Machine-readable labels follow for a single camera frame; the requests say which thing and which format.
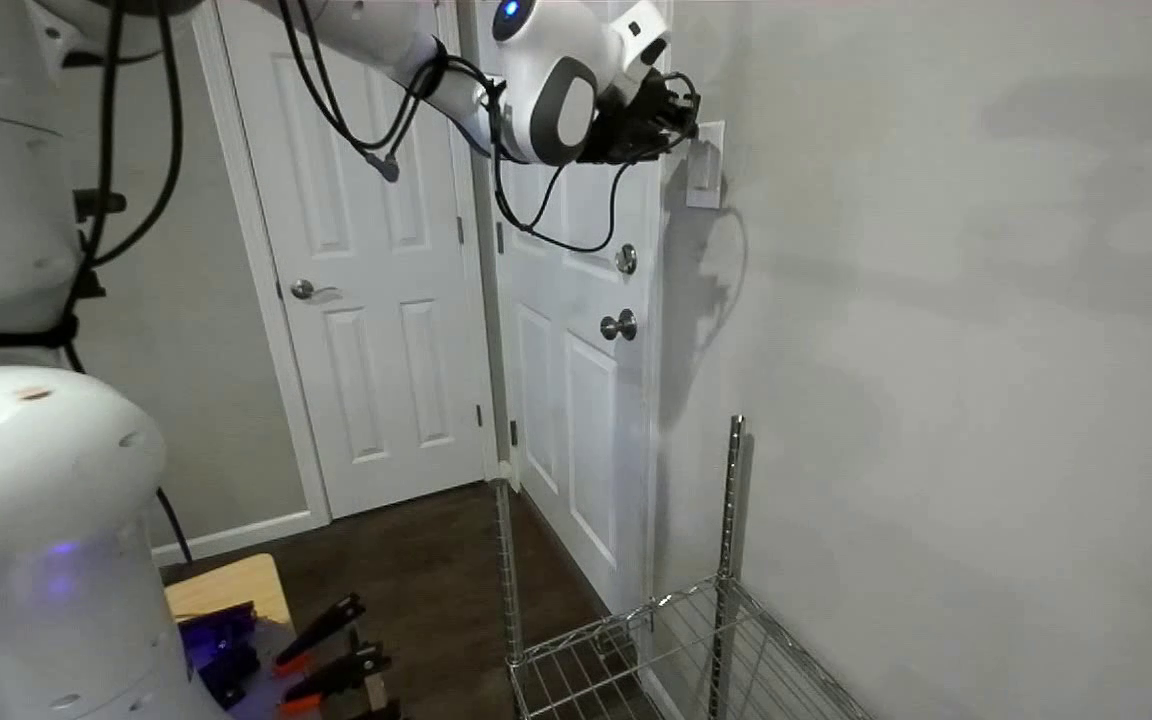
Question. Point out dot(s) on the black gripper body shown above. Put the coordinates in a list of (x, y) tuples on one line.
[(624, 125)]

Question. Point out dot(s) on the metal deadbolt lock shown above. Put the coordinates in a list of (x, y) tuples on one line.
[(624, 258)]

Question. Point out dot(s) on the round metal door knob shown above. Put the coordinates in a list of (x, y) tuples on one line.
[(616, 327)]

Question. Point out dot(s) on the white panel door with deadbolt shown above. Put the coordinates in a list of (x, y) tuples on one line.
[(579, 402)]

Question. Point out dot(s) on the white panel door without deadbolt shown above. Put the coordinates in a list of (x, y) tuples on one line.
[(356, 265)]

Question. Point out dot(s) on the small metal door knob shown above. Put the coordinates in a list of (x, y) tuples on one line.
[(302, 288)]

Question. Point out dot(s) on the black and orange clamp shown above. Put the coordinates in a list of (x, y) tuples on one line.
[(321, 626), (343, 672)]

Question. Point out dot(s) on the wooden board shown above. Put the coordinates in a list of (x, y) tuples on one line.
[(235, 584)]

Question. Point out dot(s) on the white light switch plate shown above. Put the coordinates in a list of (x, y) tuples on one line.
[(709, 161)]

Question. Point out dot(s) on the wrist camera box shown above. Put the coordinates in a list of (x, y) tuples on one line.
[(647, 38)]

